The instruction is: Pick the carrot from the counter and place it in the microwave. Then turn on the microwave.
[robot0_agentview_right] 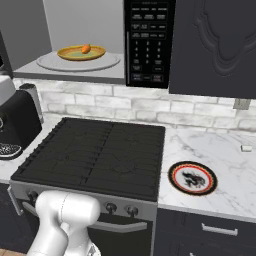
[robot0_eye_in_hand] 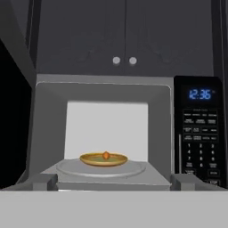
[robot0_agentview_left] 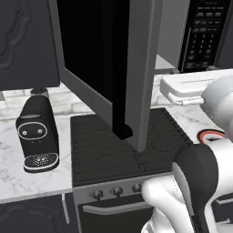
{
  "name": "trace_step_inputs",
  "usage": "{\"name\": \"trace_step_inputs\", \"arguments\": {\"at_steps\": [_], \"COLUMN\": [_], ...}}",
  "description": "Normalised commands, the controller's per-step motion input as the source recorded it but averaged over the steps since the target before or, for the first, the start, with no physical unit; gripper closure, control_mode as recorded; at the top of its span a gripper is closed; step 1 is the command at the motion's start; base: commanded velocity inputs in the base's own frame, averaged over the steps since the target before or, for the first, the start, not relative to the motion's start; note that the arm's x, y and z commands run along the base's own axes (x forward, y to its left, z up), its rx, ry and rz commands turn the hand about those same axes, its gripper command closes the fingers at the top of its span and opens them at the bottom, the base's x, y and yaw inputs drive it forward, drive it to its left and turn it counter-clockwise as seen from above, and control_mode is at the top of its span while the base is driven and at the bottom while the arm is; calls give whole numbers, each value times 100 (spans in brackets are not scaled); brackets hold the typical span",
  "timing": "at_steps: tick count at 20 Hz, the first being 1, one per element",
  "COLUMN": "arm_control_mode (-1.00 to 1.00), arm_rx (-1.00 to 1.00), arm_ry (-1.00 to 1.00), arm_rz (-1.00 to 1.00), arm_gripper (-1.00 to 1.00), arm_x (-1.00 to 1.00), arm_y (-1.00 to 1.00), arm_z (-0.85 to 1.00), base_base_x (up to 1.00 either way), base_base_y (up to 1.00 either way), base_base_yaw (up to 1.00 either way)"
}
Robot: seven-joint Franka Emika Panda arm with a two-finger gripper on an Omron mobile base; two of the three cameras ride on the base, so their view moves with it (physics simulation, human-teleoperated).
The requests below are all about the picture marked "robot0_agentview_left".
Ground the red-rimmed round plate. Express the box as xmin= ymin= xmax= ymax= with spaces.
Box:
xmin=196 ymin=129 xmax=228 ymax=146

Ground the grey cupboard handle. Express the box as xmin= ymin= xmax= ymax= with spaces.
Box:
xmin=61 ymin=193 xmax=71 ymax=233

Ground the white flat toaster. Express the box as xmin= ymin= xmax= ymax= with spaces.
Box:
xmin=159 ymin=70 xmax=233 ymax=107

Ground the grey oven knob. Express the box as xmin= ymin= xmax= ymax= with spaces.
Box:
xmin=131 ymin=182 xmax=144 ymax=194
xmin=111 ymin=186 xmax=124 ymax=198
xmin=91 ymin=188 xmax=105 ymax=201

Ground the black microwave door handle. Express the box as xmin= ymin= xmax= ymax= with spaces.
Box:
xmin=111 ymin=0 xmax=134 ymax=141

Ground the grey microwave door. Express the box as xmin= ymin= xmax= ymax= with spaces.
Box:
xmin=48 ymin=0 xmax=164 ymax=153

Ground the dark drawer front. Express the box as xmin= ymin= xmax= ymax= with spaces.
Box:
xmin=211 ymin=194 xmax=233 ymax=227

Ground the black coffee machine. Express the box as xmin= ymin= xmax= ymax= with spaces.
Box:
xmin=15 ymin=87 xmax=61 ymax=174

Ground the black hob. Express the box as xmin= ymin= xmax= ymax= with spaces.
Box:
xmin=69 ymin=106 xmax=195 ymax=187

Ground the black microwave oven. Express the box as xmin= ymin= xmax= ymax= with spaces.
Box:
xmin=154 ymin=0 xmax=233 ymax=75

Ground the grey oven door handle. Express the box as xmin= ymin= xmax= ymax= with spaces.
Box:
xmin=82 ymin=201 xmax=154 ymax=216

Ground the dark wall cupboard door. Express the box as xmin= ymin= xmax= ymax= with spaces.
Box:
xmin=0 ymin=0 xmax=61 ymax=92

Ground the grey oven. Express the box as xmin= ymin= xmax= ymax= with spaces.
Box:
xmin=72 ymin=171 xmax=176 ymax=233

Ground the dark base cupboard door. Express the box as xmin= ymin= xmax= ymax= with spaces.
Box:
xmin=0 ymin=194 xmax=66 ymax=233

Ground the dark wall cupboard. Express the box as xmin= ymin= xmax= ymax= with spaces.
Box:
xmin=216 ymin=0 xmax=233 ymax=70

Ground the grey drawer handle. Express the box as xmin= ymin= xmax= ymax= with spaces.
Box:
xmin=216 ymin=197 xmax=233 ymax=206

